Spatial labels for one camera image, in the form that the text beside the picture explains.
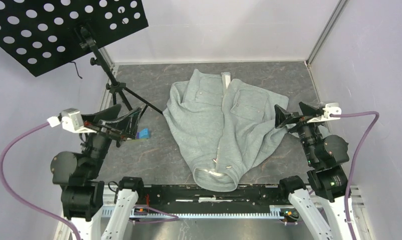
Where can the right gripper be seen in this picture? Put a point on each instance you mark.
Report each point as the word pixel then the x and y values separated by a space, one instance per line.
pixel 282 116

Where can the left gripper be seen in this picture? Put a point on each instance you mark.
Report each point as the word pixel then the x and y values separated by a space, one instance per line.
pixel 126 124

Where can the grey zip-up jacket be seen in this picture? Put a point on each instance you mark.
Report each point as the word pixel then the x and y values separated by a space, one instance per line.
pixel 223 127

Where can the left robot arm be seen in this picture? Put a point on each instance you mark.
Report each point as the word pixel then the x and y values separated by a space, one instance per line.
pixel 77 173

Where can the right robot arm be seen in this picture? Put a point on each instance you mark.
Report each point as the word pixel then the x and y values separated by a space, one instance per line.
pixel 325 155

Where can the blue owl toy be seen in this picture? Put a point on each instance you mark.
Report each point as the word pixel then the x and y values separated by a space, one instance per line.
pixel 143 134

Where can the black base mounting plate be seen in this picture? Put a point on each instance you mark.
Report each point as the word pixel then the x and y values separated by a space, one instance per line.
pixel 192 199

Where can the black perforated music stand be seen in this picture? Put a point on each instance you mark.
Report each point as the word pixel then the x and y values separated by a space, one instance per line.
pixel 50 56

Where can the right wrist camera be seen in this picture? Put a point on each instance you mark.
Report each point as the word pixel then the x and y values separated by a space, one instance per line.
pixel 328 112

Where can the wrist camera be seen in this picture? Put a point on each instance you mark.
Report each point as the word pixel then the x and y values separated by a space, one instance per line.
pixel 328 112
pixel 71 120

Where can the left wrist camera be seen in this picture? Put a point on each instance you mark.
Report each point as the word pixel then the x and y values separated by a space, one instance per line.
pixel 71 120

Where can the aluminium toothed rail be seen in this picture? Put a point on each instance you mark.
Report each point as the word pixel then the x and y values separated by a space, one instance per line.
pixel 273 213

